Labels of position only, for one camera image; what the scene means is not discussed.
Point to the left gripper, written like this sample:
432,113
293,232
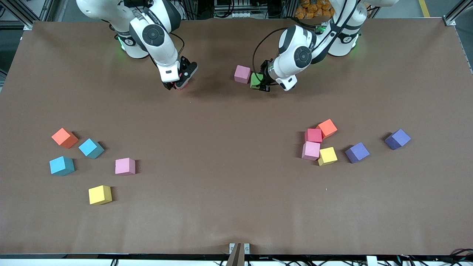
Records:
264,74

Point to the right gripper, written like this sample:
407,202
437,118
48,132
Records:
172,86

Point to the green foam cube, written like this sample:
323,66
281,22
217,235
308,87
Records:
255,80

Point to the red foam cube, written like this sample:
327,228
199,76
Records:
182,85
313,135

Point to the pink foam cube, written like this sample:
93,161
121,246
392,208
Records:
310,150
124,166
242,74

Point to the orange foam cube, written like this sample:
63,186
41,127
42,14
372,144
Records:
63,137
327,128

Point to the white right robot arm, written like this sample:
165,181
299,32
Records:
162,51

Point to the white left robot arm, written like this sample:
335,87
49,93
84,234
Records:
292,40

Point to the orange fruit bag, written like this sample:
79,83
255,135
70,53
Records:
314,9

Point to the yellow foam cube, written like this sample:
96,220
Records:
327,155
99,194

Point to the blue foam cube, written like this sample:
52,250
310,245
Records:
61,165
89,147

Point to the purple foam cube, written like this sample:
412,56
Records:
397,138
356,152

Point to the white tag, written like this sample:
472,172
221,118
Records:
371,261

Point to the aluminium frame profile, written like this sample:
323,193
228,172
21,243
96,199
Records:
458,11
18,14

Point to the metal table edge bracket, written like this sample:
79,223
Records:
239,255

